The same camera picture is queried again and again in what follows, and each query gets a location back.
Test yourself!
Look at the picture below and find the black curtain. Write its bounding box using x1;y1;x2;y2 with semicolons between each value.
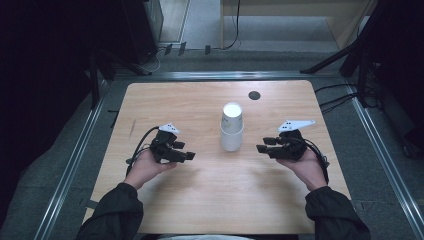
366;0;424;158
0;0;98;228

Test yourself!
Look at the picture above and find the black upright metal stand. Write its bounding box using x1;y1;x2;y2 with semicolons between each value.
339;49;381;108

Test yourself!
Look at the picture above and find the person's left hand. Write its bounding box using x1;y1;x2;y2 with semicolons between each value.
123;148;178;191

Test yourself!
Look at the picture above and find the black tripod stand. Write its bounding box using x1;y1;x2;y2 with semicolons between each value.
299;0;381;75
88;49;153;111

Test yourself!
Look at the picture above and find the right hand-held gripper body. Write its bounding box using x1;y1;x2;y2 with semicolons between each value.
266;119;316;162

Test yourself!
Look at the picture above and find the light wooden furniture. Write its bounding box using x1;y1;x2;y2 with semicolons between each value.
219;0;379;51

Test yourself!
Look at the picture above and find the white floor cable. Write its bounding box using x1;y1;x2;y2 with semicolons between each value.
143;46;168;74

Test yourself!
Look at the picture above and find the person's right hand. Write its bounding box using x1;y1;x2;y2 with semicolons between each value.
275;146;329;192

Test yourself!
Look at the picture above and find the right hand-held gripper cable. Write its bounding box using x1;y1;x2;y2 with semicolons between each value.
296;136;331;185

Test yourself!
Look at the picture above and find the black cabinet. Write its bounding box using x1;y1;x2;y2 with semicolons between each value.
121;0;164;66

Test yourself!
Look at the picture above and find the metal floor rail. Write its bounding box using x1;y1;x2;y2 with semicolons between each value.
344;81;424;240
113;70;341;81
33;78;113;240

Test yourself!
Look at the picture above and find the black hanging cable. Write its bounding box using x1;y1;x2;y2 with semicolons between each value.
221;0;242;51

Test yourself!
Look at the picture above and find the hand-held gripper cable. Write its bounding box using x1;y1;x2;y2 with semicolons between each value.
296;136;331;185
125;125;161;177

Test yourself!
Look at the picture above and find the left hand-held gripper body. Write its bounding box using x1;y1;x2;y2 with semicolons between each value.
149;123;183;165

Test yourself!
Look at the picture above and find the black floor cable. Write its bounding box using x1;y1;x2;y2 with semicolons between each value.
321;98;354;115
319;93;358;108
314;83;358;94

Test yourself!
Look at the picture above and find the left hand-held gripper cable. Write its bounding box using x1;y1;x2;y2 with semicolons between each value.
125;125;161;177

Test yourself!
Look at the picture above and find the stack of white paper cups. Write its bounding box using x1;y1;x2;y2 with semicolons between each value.
219;102;245;153

